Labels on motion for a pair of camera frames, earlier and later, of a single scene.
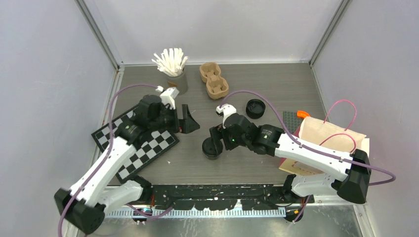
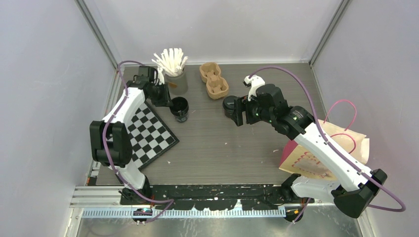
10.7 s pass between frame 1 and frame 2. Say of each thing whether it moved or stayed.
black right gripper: moved
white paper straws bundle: stayed
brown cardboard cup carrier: stayed
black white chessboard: stayed
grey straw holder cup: stayed
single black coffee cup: moved
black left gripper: moved
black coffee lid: moved
